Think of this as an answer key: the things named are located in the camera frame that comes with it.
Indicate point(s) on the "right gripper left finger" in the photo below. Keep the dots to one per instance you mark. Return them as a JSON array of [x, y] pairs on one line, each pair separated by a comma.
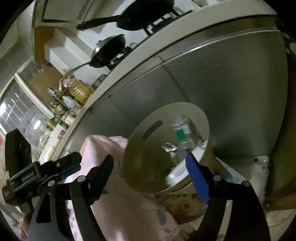
[[50, 220]]

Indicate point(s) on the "clear bottle green label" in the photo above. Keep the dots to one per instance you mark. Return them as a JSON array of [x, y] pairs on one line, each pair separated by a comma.
[[184, 131]]

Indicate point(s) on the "clear plastic container white label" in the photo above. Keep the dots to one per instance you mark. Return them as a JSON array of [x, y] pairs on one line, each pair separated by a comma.
[[179, 171]]

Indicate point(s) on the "barred kitchen window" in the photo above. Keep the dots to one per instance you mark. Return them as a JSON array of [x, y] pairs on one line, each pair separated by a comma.
[[19, 112]]

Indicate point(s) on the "beige trash bin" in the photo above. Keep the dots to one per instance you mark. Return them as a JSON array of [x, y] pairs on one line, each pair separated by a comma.
[[146, 164]]

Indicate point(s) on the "pink floral tablecloth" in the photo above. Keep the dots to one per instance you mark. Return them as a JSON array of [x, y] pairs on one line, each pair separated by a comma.
[[121, 212]]

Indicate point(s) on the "white plastic jug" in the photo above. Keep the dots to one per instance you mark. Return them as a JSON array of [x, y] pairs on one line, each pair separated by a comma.
[[69, 101]]

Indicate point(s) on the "large yellow oil bottle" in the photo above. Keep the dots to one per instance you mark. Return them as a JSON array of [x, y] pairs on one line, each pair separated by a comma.
[[79, 91]]

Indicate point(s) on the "steel wok with lid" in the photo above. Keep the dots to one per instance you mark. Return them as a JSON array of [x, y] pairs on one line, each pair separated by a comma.
[[106, 50]]

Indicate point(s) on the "range hood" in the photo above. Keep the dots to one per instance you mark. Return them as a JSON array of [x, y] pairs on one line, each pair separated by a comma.
[[68, 11]]

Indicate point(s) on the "gas stove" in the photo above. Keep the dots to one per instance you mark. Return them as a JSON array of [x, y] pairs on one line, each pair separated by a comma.
[[135, 38]]

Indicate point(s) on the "black frying pan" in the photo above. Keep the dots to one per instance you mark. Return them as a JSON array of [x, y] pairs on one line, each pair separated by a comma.
[[135, 17]]

